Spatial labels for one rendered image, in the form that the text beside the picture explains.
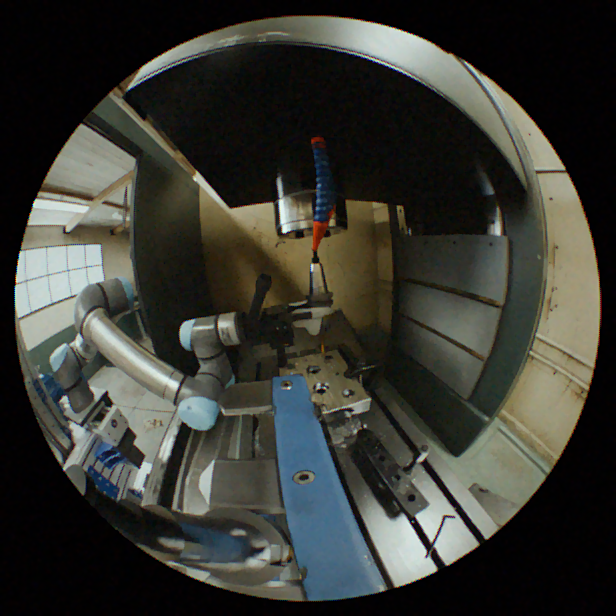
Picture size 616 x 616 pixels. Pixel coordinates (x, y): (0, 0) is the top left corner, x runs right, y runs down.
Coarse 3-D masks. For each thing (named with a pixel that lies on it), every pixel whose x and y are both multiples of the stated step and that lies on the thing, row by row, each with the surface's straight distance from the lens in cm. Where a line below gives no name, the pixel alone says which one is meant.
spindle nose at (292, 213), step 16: (288, 176) 36; (304, 176) 35; (336, 176) 38; (272, 192) 40; (288, 192) 35; (304, 192) 34; (336, 192) 36; (288, 208) 34; (304, 208) 33; (336, 208) 35; (288, 224) 34; (304, 224) 32; (336, 224) 34
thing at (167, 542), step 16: (80, 480) 6; (96, 496) 6; (112, 512) 7; (128, 512) 7; (144, 512) 8; (128, 528) 7; (144, 528) 7; (160, 528) 8; (144, 544) 8; (160, 544) 8
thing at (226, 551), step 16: (160, 512) 9; (176, 512) 9; (176, 528) 8; (192, 528) 9; (208, 528) 10; (224, 528) 11; (240, 528) 12; (176, 544) 8; (192, 544) 8; (208, 544) 9; (224, 544) 10; (240, 544) 11; (256, 544) 12; (160, 560) 9; (176, 560) 8; (192, 560) 9; (208, 560) 9; (224, 560) 10; (240, 560) 11; (256, 560) 13
